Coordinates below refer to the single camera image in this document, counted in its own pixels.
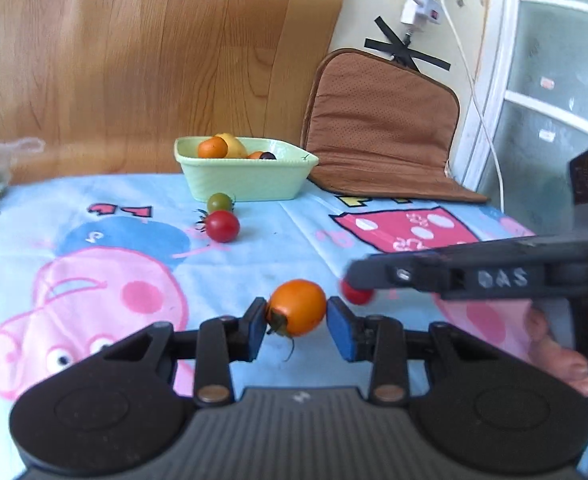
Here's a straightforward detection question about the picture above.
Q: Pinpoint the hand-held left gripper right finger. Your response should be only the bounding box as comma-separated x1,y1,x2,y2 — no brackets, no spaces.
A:
325,297,500,407

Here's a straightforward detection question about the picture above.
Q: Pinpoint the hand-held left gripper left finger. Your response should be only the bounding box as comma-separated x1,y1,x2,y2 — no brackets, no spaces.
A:
96,296,269,407

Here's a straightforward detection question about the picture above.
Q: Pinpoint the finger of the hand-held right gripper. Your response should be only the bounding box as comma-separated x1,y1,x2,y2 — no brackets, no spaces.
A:
346,249,457,297

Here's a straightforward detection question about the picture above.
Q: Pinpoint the red cherry tomato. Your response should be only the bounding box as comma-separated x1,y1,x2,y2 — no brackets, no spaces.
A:
341,279,375,306
196,210,241,244

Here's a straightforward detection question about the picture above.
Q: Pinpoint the light green plastic bowl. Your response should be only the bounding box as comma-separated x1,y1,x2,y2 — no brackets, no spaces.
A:
174,136,319,202

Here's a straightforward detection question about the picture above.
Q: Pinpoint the small yellow citrus fruit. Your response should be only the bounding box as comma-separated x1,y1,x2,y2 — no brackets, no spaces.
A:
215,132,249,159

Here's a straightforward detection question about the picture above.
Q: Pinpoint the person's right hand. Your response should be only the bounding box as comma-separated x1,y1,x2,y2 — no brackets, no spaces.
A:
525,306,588,397

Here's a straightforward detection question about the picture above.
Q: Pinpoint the green cherry tomato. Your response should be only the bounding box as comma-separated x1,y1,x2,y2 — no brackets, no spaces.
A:
207,192,235,214

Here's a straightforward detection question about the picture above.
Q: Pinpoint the brown seat cushion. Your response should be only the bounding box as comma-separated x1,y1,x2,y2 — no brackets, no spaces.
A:
300,48,489,204

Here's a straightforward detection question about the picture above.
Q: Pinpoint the cartoon printed blanket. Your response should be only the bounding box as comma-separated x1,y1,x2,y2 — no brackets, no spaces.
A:
0,172,588,480

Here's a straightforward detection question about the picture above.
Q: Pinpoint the black tape cross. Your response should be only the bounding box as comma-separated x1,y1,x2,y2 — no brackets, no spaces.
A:
364,16,452,73

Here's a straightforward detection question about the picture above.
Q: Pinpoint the white frosted glass door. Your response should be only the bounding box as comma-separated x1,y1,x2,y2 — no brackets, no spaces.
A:
454,0,588,241

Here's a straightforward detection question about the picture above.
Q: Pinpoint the wooden board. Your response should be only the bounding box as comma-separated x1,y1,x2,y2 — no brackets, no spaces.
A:
0,0,349,186

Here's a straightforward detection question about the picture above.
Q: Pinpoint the white cable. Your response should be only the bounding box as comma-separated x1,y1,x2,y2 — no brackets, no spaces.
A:
434,0,505,211

